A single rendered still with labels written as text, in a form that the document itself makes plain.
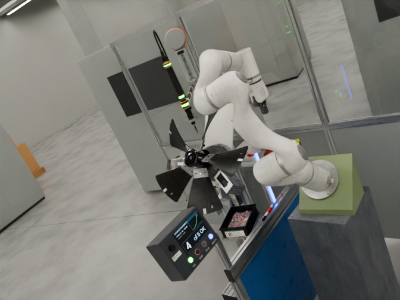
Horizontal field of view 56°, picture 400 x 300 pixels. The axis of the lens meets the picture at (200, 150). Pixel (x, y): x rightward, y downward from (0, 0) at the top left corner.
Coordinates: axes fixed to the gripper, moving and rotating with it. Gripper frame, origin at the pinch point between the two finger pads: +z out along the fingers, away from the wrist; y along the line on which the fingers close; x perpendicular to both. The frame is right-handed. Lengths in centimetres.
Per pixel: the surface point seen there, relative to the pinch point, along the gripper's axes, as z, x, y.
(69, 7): -160, 567, 329
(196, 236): 27, 9, -67
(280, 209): 60, 12, -2
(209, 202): 46, 49, -16
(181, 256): 27, 9, -78
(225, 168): 28.1, 33.3, -8.3
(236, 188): 47, 39, -1
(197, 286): 143, 122, -3
